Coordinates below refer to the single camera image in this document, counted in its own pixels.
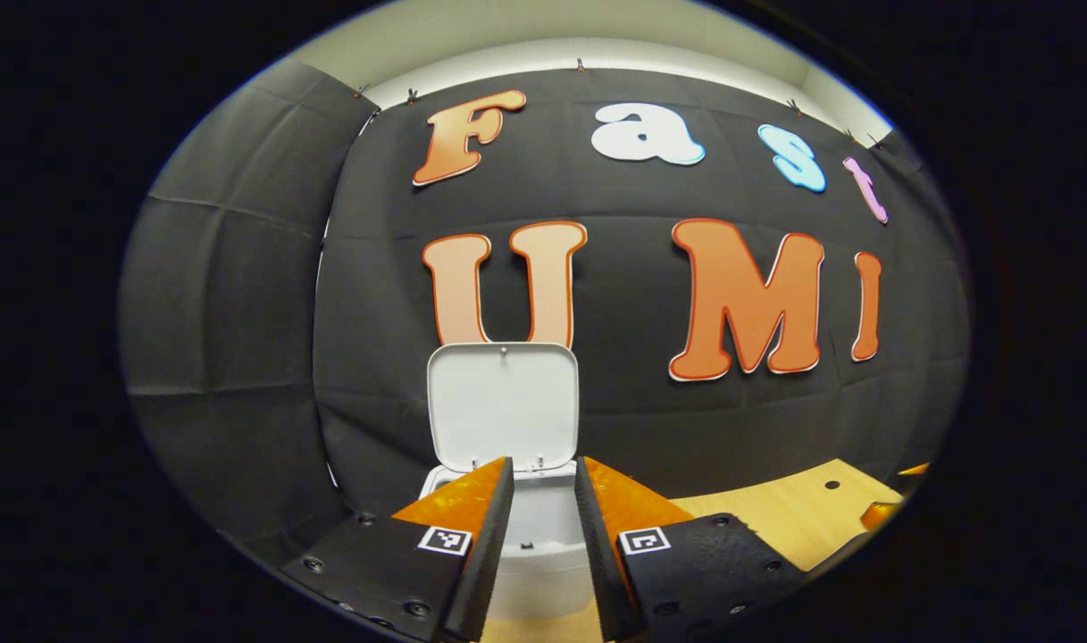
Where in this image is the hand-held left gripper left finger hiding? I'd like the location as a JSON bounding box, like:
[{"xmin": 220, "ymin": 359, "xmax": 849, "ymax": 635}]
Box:
[{"xmin": 280, "ymin": 456, "xmax": 515, "ymax": 643}]

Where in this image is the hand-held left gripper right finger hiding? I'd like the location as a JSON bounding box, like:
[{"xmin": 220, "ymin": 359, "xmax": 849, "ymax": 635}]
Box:
[{"xmin": 574, "ymin": 456, "xmax": 807, "ymax": 643}]

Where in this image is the black backdrop cloth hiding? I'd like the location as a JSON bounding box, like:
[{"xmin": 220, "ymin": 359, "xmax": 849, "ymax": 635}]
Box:
[{"xmin": 119, "ymin": 55, "xmax": 971, "ymax": 572}]

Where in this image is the wooden desktop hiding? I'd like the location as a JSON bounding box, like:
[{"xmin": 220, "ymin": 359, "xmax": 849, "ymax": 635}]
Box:
[{"xmin": 481, "ymin": 458, "xmax": 906, "ymax": 643}]

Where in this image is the white desktop garbage bin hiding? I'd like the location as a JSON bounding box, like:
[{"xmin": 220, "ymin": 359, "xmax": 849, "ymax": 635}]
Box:
[{"xmin": 418, "ymin": 342, "xmax": 598, "ymax": 622}]

